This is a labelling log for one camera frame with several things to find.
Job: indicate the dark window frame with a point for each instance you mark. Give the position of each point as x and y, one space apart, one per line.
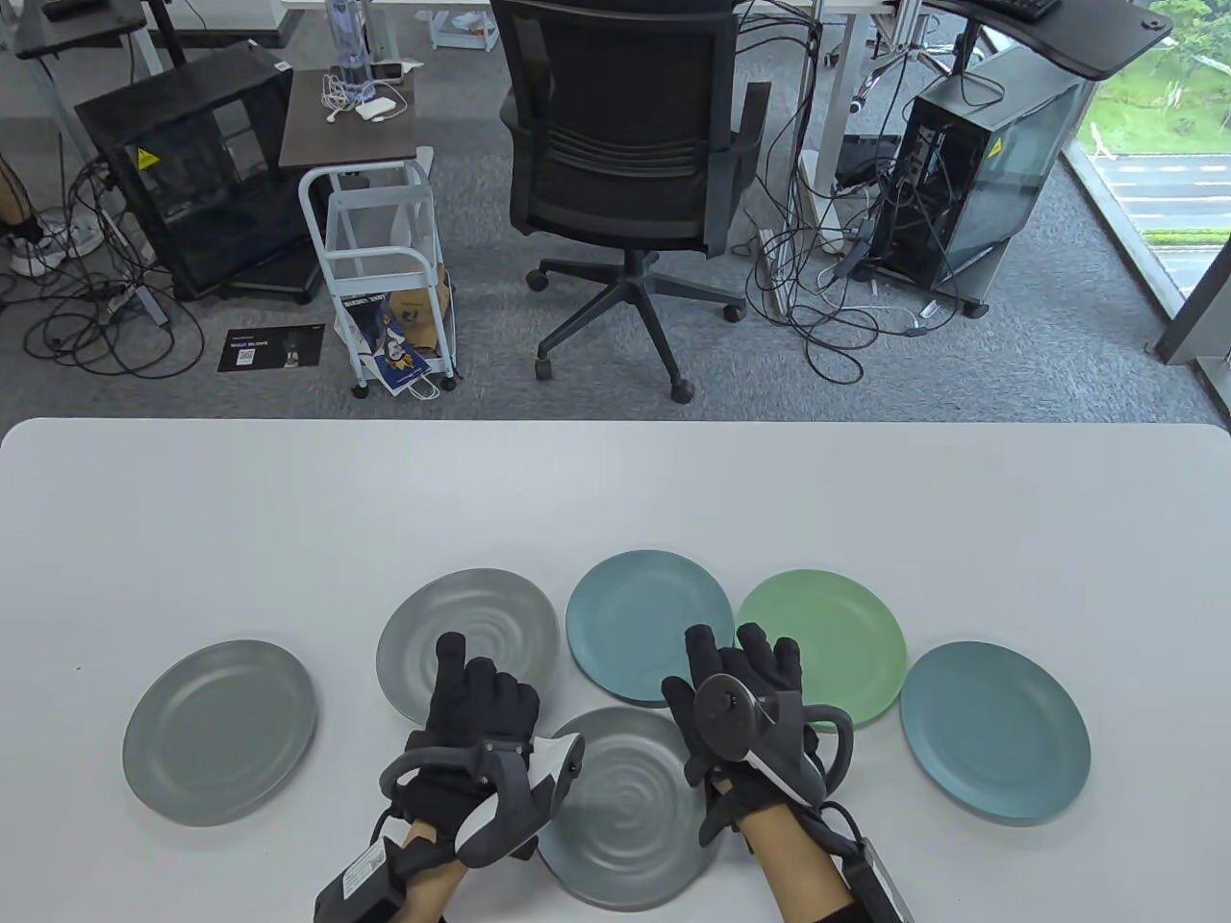
1193 332

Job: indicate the black glass computer case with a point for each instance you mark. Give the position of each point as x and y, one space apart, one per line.
192 192

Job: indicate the brown side table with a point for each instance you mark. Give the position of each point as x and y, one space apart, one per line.
327 139

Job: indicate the black tripod pole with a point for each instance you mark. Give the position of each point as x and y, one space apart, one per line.
165 29

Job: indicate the person's right forearm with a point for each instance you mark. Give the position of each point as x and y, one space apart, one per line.
793 865

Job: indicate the black mesh office chair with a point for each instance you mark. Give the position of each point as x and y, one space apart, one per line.
615 96

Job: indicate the person's left hand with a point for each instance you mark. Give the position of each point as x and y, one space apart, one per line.
481 702

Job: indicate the clear water bottle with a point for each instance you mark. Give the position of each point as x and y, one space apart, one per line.
348 38

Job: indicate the smartphone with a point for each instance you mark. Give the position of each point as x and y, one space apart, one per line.
389 69

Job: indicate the blue printed bag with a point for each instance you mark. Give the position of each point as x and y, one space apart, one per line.
385 336

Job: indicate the black labelled electronics box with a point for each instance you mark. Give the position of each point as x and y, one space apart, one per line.
361 880
875 889

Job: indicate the green plate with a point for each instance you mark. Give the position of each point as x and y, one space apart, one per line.
846 635

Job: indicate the person's right hand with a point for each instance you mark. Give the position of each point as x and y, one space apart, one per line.
779 673

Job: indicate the person's left forearm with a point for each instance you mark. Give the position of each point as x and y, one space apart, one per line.
433 894

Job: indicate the black printed card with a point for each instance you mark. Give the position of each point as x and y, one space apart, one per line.
269 351

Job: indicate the blue plate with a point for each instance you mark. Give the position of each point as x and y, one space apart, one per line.
995 733
644 615

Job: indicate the open laptop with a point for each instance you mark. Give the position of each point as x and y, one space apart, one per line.
1019 8

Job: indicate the white power bank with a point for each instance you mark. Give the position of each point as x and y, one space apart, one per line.
375 109

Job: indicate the black grey computer tower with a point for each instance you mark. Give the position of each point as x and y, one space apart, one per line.
1000 163

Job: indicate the black keyboard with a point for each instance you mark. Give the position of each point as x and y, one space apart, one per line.
75 8

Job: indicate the black curved standing desk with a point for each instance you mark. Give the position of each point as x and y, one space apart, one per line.
1096 43

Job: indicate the brown paper bag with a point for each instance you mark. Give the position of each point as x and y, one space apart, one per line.
418 322

